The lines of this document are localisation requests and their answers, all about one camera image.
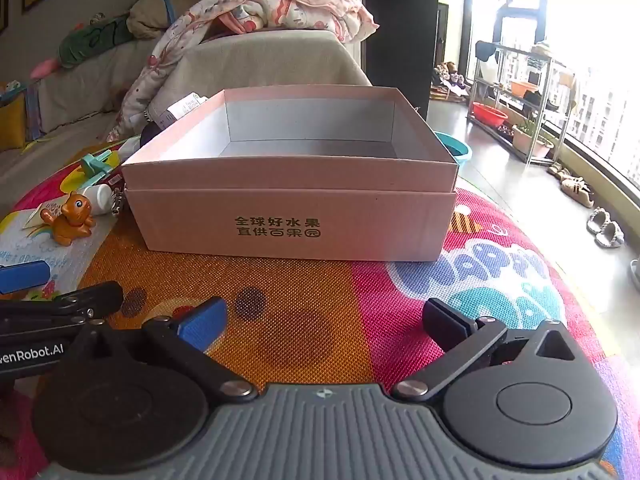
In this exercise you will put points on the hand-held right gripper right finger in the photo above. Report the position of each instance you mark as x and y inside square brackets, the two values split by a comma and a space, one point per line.
[445, 322]

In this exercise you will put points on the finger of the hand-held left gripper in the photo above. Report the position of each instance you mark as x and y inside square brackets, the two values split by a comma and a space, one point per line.
[85, 300]
[22, 277]

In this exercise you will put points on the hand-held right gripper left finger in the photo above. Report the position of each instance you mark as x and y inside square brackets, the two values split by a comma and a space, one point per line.
[200, 327]

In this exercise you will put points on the orange squirrel toy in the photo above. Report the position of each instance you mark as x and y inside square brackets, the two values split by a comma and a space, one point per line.
[75, 215]

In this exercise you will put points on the white plastic bottle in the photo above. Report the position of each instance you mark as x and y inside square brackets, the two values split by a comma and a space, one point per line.
[97, 199]

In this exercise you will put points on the teal plastic toy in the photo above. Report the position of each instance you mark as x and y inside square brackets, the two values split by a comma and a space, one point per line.
[97, 165]

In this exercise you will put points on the pink cardboard box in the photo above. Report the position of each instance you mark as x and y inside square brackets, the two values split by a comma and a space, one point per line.
[300, 195]

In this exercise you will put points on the colourful play mat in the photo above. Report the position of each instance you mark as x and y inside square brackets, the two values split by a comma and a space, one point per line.
[300, 285]

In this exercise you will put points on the yellow cushion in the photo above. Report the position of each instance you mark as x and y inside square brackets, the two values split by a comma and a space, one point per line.
[12, 122]

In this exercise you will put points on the teal plastic basin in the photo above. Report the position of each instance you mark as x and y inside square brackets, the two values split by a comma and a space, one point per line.
[457, 150]

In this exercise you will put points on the pair of beige shoes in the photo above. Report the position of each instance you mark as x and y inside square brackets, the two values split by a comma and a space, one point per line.
[575, 190]

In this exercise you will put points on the pair of grey slippers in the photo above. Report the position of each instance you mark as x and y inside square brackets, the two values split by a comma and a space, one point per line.
[605, 227]

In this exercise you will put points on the potted plant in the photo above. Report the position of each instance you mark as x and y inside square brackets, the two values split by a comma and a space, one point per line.
[532, 140]

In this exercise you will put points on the pink plush toy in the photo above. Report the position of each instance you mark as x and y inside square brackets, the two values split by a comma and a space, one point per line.
[45, 68]

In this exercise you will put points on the red plastic basin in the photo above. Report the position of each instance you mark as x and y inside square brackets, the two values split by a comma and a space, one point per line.
[489, 115]

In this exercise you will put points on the white labelled package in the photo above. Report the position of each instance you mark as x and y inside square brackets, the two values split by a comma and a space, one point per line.
[180, 107]

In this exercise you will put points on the metal shelf rack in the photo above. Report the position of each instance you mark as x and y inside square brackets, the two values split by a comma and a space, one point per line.
[542, 105]

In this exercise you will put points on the group of plush toys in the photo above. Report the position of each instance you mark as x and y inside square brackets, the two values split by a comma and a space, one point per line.
[450, 80]

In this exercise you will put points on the orange plant pot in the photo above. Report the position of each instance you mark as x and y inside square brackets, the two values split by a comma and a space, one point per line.
[524, 89]

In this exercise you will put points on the green plush pillow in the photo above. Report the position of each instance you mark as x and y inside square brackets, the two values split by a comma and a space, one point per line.
[95, 40]

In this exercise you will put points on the beige covered sofa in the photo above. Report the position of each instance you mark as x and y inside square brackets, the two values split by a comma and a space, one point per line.
[250, 60]

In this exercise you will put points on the pink printed blanket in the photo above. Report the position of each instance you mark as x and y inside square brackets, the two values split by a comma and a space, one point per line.
[300, 5]

